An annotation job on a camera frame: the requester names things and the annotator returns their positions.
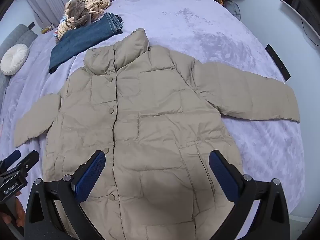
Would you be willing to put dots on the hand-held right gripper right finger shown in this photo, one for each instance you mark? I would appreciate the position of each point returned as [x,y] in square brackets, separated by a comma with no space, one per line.
[222,177]

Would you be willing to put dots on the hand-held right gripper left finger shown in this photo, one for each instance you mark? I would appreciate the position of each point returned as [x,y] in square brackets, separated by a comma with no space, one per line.
[91,177]

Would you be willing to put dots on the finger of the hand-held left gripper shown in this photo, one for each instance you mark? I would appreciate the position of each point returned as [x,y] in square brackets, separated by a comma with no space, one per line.
[29,161]
[11,158]

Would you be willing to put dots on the beige puffer jacket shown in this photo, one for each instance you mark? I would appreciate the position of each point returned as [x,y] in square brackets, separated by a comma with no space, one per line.
[155,120]

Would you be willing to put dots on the person's left hand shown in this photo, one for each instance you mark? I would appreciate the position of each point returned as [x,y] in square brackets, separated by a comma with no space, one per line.
[19,211]

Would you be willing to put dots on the white round pillow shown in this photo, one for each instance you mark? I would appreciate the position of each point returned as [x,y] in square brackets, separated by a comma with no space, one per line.
[13,58]

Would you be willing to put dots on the grey quilted headboard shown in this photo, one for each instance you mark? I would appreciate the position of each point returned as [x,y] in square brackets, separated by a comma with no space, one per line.
[15,36]

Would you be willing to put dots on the blue jeans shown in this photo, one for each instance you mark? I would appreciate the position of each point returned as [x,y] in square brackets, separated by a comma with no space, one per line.
[80,40]

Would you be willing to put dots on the brown plush garment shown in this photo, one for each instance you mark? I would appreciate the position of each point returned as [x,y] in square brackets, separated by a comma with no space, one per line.
[77,13]

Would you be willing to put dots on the white curtain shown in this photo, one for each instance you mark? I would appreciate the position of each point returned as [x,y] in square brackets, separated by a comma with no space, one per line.
[47,0]

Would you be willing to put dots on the standing fan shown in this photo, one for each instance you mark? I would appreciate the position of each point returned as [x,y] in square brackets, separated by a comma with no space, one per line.
[233,11]

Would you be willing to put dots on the tan striped garment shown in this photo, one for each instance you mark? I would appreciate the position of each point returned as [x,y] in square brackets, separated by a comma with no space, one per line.
[96,3]

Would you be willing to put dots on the black flat bracket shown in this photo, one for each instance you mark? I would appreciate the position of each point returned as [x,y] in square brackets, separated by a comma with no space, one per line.
[278,62]

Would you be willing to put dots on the black wall socket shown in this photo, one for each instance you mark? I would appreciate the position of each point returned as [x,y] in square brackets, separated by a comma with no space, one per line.
[31,25]

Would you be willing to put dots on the wall-mounted screen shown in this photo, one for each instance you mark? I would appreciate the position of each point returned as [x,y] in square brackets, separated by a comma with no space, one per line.
[297,2]

